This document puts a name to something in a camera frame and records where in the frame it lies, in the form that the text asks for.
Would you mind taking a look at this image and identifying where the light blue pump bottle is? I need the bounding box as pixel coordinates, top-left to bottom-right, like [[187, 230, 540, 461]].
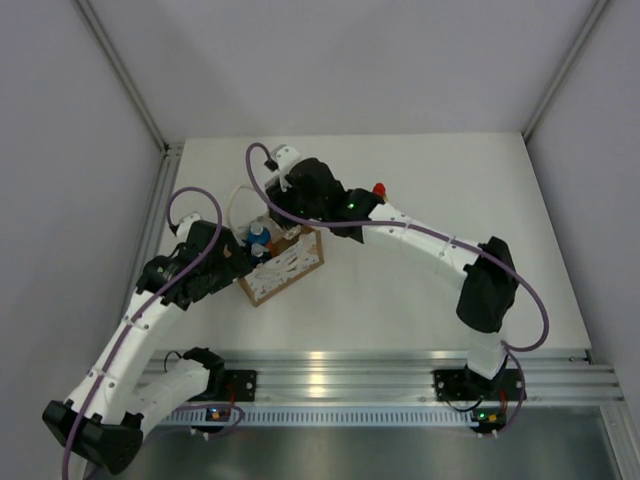
[[247, 222, 272, 249]]

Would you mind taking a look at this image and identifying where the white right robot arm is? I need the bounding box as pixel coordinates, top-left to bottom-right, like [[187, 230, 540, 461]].
[[264, 157, 519, 400]]

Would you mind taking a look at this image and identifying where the slotted cable duct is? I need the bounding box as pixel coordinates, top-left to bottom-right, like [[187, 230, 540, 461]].
[[162, 406, 498, 427]]

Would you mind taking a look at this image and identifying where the right aluminium frame post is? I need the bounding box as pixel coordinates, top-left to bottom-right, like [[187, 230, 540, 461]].
[[521, 0, 615, 144]]

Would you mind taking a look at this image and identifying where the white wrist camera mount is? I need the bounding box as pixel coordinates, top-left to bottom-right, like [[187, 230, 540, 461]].
[[264, 144, 302, 192], [169, 212, 201, 241]]

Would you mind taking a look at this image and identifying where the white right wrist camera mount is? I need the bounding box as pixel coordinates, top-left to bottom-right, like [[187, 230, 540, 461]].
[[264, 144, 302, 192]]

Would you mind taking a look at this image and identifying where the yellow bottle red cap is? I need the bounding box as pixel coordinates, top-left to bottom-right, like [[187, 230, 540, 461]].
[[372, 183, 387, 201]]

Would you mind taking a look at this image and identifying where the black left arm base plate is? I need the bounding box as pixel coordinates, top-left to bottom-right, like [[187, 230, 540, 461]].
[[220, 370, 258, 403]]

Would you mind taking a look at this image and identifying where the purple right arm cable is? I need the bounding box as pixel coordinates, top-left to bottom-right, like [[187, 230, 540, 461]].
[[245, 142, 551, 436]]

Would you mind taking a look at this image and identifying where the aluminium table edge rail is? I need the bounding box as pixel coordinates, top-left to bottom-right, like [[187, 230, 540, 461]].
[[134, 348, 625, 409]]

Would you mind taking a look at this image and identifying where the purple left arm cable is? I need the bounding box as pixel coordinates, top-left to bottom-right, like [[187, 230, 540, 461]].
[[59, 187, 247, 480]]

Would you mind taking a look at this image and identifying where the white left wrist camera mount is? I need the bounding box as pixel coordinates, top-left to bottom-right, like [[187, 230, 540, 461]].
[[169, 212, 201, 241]]

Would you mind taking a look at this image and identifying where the left aluminium frame post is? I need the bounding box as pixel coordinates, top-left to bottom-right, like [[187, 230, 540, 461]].
[[74, 0, 171, 154]]

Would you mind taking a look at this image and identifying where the aluminium frame post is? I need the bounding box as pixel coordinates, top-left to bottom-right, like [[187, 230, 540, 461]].
[[521, 0, 615, 144], [74, 0, 171, 154]]

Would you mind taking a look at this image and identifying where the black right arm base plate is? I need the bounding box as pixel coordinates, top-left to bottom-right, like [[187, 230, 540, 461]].
[[433, 367, 523, 403]]

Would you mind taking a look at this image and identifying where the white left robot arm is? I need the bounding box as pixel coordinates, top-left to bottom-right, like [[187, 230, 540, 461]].
[[42, 220, 252, 475]]

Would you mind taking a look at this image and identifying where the burlap canvas bag cat print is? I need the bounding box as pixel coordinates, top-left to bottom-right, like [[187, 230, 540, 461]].
[[227, 183, 326, 307]]

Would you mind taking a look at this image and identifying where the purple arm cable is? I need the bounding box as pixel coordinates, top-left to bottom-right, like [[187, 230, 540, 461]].
[[59, 187, 247, 480], [245, 142, 551, 436]]

